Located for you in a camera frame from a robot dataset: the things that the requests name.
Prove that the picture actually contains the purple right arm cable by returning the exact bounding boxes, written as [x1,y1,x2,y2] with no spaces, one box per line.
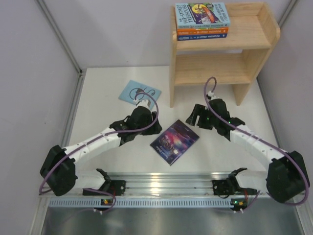
[204,77,310,205]

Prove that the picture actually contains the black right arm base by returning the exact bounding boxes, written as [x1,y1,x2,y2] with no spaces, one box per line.
[212,180,234,199]

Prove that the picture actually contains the wooden two-tier shelf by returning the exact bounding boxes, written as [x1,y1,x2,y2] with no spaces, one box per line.
[169,2,280,107]

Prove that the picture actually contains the blue 91-storey treehouse book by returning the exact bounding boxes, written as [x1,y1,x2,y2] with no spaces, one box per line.
[177,33,227,41]

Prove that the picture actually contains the aluminium mounting rail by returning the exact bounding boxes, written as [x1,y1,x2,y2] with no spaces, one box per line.
[48,171,269,209]

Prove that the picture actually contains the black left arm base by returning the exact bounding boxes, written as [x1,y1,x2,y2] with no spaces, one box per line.
[83,180,126,196]

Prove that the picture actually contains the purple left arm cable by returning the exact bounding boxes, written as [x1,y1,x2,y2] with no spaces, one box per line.
[39,92,159,196]

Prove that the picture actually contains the light blue thin booklet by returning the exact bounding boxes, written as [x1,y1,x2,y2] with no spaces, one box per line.
[119,80,161,110]

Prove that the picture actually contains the orange 78-storey treehouse book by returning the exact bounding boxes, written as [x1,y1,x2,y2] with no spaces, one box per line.
[177,27,229,36]

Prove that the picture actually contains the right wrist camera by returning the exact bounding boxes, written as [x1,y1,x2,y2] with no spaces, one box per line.
[206,91,218,100]

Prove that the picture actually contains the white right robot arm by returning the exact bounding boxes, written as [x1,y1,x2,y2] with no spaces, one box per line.
[186,98,310,203]

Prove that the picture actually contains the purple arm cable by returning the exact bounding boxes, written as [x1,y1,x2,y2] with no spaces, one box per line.
[39,92,159,196]
[204,77,310,205]

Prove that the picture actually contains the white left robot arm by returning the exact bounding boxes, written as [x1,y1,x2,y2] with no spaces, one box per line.
[40,106,162,196]

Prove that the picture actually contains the purple galaxy cover book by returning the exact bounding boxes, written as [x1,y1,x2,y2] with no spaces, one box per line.
[150,119,200,166]

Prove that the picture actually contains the light blue 143-storey treehouse book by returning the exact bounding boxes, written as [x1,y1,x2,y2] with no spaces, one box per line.
[175,2,230,29]

